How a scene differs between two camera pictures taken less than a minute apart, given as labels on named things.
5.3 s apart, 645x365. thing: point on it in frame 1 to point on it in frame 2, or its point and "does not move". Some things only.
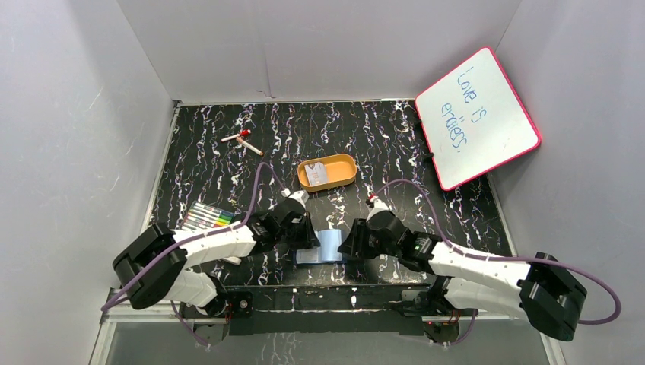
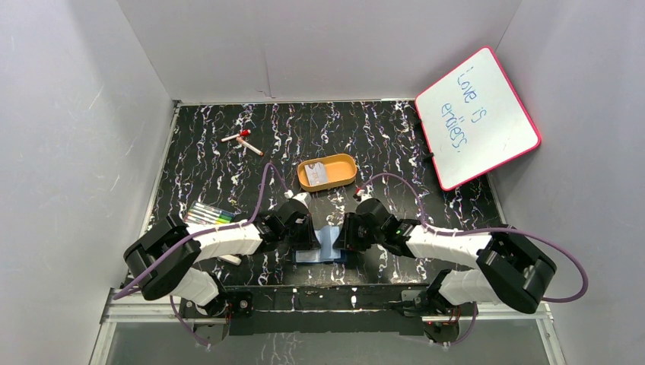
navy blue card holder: [329, 251] does not move
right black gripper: [354, 242] to [347, 239]
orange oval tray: [339, 169] does not move
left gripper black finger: [301, 232] does not move
